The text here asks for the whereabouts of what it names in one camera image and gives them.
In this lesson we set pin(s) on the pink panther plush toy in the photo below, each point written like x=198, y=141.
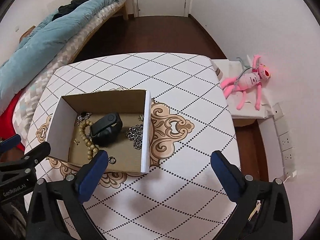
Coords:
x=252, y=77

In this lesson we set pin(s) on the grey checked mattress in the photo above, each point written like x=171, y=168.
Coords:
x=30, y=96

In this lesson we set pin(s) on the black clothes on bed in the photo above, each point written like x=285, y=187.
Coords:
x=66, y=9

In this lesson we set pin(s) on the red cloth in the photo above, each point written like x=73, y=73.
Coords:
x=8, y=131

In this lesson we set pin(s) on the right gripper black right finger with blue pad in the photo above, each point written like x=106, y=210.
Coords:
x=262, y=208

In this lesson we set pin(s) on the white wall sockets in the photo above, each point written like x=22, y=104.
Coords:
x=287, y=148

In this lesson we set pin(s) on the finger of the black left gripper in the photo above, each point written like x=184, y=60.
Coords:
x=30, y=160

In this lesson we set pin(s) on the black smart watch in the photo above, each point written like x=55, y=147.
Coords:
x=105, y=131

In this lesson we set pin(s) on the light blue quilt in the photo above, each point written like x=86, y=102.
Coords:
x=45, y=42

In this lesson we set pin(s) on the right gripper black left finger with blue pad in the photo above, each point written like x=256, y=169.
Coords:
x=45, y=220

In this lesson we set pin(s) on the white cardboard box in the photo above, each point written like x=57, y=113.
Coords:
x=69, y=130

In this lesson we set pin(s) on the white cloth covered box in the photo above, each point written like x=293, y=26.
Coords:
x=248, y=114

